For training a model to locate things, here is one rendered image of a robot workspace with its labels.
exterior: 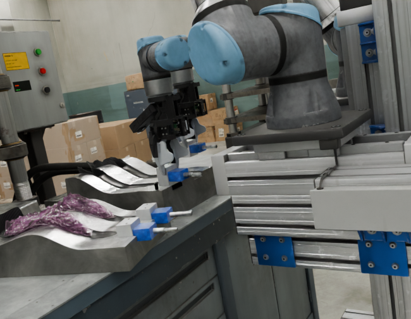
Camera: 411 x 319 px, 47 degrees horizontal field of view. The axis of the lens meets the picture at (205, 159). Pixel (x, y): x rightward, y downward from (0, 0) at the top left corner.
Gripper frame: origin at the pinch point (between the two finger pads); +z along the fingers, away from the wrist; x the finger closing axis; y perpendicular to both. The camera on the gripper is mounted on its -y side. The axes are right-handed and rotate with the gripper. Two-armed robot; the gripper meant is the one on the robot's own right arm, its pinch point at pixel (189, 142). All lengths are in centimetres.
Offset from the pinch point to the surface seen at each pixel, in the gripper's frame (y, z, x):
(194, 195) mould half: 14.4, 12.0, -22.0
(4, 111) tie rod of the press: -60, -21, -26
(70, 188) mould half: -21.3, 5.2, -35.9
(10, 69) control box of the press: -72, -37, -10
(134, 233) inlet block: 23, 9, -58
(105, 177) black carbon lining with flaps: -13.3, 3.9, -28.4
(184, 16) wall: -391, -128, 593
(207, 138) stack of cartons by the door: -362, 88, 554
